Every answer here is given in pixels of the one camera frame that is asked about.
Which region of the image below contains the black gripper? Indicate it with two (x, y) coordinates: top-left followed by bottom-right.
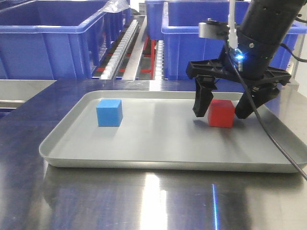
(186, 35), (291, 119)

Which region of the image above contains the red cube block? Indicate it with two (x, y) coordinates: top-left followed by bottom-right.
(208, 99), (235, 128)

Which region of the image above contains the blue cube block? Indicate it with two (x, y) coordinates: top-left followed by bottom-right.
(96, 99), (123, 127)

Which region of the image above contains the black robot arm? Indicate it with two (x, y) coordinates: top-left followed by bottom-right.
(186, 0), (307, 119)

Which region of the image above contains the steel shelf front beam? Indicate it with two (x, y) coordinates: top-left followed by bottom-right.
(0, 80), (55, 103)

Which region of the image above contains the white roller track right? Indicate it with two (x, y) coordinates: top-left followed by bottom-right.
(153, 40), (164, 81)

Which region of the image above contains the white roller track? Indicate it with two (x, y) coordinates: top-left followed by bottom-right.
(153, 40), (164, 81)
(99, 20), (139, 80)

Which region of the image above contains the grey metal tray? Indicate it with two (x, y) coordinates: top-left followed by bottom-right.
(39, 91), (295, 173)

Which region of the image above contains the blue plastic bin front right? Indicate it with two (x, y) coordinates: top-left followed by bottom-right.
(161, 0), (307, 81)

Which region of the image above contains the blue plastic bin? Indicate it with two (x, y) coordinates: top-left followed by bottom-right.
(105, 0), (131, 48)
(161, 0), (307, 81)
(0, 0), (113, 80)

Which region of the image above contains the white roller track left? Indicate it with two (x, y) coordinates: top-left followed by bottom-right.
(99, 20), (139, 80)

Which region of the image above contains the blue plastic bin rear left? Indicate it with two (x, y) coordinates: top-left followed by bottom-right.
(105, 0), (131, 48)

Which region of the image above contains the clear plastic sheet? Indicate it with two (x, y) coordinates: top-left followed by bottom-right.
(102, 0), (130, 13)

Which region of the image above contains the blue plastic bin front left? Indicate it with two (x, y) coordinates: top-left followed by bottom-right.
(0, 0), (113, 80)

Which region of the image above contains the black cable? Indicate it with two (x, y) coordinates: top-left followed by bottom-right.
(225, 40), (307, 182)

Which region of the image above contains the white cable connector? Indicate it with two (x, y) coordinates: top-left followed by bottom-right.
(228, 0), (238, 49)

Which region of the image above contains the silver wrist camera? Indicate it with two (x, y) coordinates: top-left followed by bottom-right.
(199, 18), (229, 40)

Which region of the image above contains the red shelf frame bar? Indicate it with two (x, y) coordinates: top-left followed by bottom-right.
(141, 36), (156, 80)

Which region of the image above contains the steel divider rail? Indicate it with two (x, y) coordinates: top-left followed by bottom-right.
(122, 15), (147, 81)

